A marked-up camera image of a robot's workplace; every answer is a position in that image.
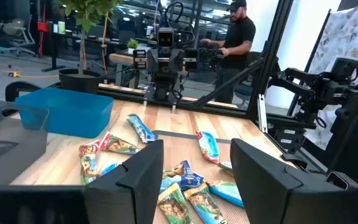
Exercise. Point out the light blue granola bar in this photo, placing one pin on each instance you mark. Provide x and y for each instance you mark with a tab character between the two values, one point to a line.
168	182
227	193

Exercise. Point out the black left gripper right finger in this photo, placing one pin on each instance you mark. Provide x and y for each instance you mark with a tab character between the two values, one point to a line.
259	186

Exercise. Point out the red box on pole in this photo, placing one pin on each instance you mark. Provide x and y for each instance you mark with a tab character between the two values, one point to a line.
43	26

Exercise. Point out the black equipment on stand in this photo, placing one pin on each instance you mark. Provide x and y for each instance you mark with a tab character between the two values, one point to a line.
211	53

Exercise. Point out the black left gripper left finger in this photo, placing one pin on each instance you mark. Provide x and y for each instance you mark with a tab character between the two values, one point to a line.
135	186

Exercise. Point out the tan silicone mat grey border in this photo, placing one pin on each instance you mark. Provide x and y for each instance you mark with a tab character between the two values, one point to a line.
179	149

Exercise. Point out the blue plastic bin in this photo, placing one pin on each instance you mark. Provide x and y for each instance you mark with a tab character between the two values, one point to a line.
73	115

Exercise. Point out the grey translucent plastic bin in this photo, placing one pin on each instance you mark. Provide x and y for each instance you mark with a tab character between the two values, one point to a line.
8	155

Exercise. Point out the person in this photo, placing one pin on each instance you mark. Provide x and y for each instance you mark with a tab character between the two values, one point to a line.
238	37

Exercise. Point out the orange green granola bar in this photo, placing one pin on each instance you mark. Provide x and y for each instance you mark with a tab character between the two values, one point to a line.
205	205

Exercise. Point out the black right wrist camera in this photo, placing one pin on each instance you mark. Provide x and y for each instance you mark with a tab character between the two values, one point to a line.
165	39

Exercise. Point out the white patterned cloth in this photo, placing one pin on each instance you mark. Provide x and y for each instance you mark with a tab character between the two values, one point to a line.
350	34

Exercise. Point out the green and red granola bar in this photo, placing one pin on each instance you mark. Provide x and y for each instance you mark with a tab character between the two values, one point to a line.
118	144

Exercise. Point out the small potted green plant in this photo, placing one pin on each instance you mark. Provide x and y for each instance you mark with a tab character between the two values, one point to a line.
132	44

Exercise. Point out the potted tree in black pot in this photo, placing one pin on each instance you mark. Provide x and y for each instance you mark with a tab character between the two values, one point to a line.
79	81

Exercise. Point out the wooden desk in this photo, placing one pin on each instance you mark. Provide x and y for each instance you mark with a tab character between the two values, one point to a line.
120	58

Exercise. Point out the grey office chair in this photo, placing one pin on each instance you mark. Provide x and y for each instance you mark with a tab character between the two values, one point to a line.
15	28

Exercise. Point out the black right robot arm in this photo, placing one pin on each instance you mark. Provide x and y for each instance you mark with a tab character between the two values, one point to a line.
163	88

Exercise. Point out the dark blue granola bar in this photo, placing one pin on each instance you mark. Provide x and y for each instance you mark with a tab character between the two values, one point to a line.
188	177

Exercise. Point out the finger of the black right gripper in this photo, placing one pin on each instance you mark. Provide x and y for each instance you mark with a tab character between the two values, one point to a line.
192	59
140	59

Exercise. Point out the blue oatmeal raisin granola bar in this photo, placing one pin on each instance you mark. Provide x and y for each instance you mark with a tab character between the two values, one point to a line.
141	127

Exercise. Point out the white blue red granola bar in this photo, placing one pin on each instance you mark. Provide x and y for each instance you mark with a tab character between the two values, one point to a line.
208	146

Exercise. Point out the red yellow green granola bar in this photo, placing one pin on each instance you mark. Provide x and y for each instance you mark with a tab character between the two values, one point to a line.
88	161

